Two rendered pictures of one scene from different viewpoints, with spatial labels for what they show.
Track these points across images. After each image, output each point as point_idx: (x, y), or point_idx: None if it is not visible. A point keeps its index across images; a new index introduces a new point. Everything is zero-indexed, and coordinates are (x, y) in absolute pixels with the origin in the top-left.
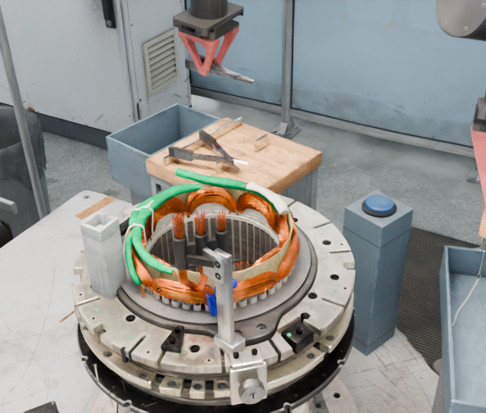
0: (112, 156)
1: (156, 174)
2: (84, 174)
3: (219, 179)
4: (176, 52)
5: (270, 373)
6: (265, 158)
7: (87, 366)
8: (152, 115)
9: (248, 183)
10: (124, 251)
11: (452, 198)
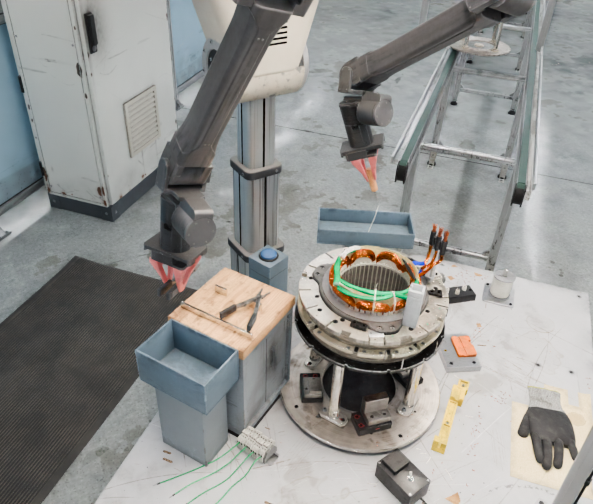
0: (209, 393)
1: (250, 351)
2: None
3: (338, 268)
4: None
5: None
6: (236, 290)
7: (429, 356)
8: (160, 363)
9: (342, 256)
10: (384, 319)
11: None
